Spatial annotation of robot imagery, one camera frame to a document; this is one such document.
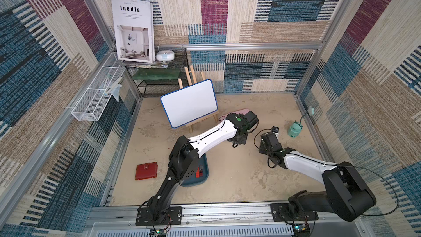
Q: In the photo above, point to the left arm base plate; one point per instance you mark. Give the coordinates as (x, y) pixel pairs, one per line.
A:
(148, 217)

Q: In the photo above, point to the Inedia magazine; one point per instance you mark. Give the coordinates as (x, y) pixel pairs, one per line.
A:
(133, 26)

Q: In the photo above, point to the white round device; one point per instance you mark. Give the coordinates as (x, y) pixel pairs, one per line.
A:
(165, 55)

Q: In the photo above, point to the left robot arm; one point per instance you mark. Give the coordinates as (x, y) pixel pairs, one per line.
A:
(183, 163)

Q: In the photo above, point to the wooden easel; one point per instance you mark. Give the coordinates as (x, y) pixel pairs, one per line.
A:
(191, 79)

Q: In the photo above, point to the aluminium front rail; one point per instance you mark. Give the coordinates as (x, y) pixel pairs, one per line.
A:
(252, 219)

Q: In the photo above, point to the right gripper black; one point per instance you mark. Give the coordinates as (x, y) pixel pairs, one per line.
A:
(265, 146)

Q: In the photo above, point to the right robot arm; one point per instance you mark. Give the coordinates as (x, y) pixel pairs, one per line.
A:
(346, 194)

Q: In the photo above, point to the pink pencil case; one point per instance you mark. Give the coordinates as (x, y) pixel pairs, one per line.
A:
(241, 111)

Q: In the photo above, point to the white board blue frame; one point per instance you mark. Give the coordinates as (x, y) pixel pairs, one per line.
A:
(190, 103)

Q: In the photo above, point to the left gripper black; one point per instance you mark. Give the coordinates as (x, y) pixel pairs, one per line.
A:
(243, 141)

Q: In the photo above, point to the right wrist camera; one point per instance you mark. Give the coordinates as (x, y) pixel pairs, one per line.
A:
(275, 130)

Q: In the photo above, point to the teal plastic storage box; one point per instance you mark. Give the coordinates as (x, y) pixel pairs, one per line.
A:
(192, 180)

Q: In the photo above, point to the red leather wallet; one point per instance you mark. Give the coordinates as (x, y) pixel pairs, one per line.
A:
(146, 171)

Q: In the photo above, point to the white wire basket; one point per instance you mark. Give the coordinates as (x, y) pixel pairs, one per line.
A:
(105, 85)

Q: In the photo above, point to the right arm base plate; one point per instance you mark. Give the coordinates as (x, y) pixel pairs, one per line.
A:
(284, 212)

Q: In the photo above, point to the white wall plug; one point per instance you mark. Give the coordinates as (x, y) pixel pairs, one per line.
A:
(311, 111)

